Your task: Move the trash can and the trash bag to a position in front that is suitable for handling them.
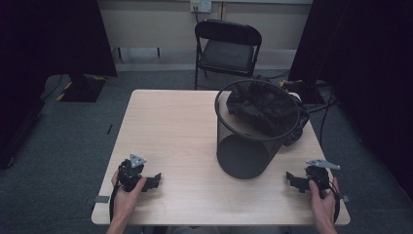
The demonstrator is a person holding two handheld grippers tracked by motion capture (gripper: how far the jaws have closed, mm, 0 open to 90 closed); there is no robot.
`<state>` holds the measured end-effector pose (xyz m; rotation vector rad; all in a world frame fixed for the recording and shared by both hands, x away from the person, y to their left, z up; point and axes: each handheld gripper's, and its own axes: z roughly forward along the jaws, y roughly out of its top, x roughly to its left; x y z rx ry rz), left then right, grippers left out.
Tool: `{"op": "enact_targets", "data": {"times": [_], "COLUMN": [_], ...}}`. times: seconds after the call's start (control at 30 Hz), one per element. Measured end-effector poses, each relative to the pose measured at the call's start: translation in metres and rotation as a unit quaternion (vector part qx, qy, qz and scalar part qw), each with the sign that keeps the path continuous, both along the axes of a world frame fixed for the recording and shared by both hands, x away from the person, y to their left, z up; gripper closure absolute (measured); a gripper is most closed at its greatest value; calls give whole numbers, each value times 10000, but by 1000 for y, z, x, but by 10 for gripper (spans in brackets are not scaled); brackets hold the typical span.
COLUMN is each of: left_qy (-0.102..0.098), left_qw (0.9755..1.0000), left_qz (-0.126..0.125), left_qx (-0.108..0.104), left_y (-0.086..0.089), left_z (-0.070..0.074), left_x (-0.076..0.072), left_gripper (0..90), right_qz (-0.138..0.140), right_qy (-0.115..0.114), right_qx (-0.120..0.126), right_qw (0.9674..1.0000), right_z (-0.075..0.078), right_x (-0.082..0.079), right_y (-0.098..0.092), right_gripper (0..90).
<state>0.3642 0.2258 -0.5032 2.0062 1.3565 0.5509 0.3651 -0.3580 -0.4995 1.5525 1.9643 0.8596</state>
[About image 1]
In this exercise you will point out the black mesh trash bin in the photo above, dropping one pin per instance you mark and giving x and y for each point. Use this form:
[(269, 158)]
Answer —
[(242, 156)]

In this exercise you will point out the dark curtain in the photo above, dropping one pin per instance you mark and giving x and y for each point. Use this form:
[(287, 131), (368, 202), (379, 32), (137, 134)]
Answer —
[(39, 48), (367, 65)]

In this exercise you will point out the white wall socket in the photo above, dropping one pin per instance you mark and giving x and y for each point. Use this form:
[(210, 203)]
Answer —
[(200, 6)]

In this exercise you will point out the person's right hand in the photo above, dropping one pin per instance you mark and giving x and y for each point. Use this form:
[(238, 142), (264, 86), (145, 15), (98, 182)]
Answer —
[(323, 206)]

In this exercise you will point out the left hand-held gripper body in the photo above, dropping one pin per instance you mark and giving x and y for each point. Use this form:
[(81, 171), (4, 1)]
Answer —
[(130, 174)]

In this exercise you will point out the person's left hand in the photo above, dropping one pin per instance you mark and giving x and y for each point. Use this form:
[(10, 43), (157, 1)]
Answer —
[(126, 201)]

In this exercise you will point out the grey tape strip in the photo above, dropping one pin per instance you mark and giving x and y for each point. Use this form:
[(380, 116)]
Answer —
[(346, 198), (102, 199)]

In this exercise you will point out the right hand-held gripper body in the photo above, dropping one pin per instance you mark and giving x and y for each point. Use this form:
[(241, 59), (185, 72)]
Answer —
[(319, 175)]

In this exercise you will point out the black stand base yellow tape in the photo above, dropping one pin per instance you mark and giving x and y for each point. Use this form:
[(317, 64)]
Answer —
[(82, 89), (300, 89)]

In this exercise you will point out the black folding chair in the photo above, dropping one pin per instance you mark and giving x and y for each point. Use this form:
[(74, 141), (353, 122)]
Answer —
[(227, 55)]

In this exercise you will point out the black plastic trash bag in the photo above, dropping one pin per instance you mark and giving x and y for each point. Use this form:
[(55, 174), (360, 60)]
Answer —
[(259, 107)]

